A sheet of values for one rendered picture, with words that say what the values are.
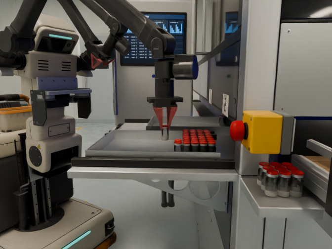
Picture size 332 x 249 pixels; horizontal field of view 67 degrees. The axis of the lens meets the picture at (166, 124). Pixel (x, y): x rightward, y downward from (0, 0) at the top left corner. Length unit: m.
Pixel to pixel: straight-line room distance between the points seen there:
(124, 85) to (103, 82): 4.80
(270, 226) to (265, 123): 0.28
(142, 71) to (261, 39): 1.08
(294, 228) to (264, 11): 0.48
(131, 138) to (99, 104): 5.55
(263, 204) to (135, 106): 1.20
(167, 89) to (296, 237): 0.49
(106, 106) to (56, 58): 5.08
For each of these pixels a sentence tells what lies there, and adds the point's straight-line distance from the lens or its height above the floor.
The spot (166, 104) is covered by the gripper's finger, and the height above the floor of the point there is 1.02.
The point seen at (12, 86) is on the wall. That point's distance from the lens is 7.38.
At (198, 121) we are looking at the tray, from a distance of 1.21.
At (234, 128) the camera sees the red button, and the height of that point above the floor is 1.00.
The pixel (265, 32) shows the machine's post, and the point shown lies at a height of 1.19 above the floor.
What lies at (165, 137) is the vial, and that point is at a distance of 0.77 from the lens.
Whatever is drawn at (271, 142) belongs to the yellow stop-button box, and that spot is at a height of 0.98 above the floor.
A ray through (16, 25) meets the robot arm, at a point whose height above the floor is 1.28.
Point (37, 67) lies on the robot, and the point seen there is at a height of 1.14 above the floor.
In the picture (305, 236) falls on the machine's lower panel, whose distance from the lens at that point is 0.71.
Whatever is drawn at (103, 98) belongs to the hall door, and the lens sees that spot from 6.38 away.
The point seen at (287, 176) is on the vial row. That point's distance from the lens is 0.51.
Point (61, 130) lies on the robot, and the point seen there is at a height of 0.84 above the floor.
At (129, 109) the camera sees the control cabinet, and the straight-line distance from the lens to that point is 1.57.
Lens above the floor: 1.09
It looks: 10 degrees down
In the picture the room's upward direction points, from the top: straight up
